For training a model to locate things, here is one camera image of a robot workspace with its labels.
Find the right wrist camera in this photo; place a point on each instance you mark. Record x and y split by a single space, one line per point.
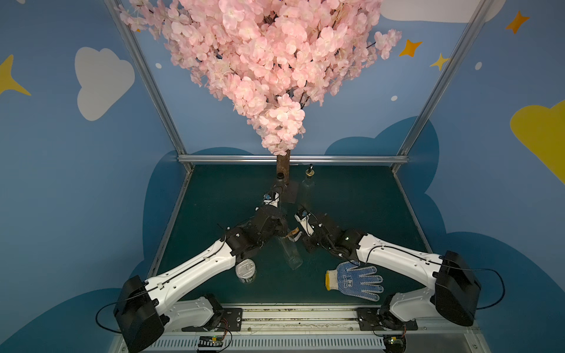
302 216

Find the blue dotted work glove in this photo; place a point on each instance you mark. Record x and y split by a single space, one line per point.
354 280

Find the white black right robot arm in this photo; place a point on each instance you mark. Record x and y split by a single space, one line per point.
449 290

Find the cork stoppered glass bottle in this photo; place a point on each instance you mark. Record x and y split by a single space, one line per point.
290 250

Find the clear square glass bottle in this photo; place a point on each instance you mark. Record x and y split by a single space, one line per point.
306 189

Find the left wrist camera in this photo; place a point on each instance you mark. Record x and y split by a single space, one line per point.
272 198

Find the aluminium frame post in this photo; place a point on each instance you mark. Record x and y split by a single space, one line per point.
150 84
467 39

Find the aluminium back crossbar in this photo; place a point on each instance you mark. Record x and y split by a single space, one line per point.
300 159

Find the aluminium frame post left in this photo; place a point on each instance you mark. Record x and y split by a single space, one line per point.
150 84

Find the pink cherry blossom tree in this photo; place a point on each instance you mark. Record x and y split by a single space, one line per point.
271 59

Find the small green circuit board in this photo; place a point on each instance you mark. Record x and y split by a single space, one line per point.
210 343

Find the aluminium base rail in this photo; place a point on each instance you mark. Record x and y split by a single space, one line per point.
324 328

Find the aluminium frame post right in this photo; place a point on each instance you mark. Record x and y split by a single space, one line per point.
467 39

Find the black capped glass bottle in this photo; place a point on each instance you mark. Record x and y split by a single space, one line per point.
281 184

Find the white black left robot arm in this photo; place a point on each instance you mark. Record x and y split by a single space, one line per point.
145 309

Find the brown tree base plate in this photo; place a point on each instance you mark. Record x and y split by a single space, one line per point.
290 192

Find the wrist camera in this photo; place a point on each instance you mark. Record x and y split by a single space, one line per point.
302 216
272 198

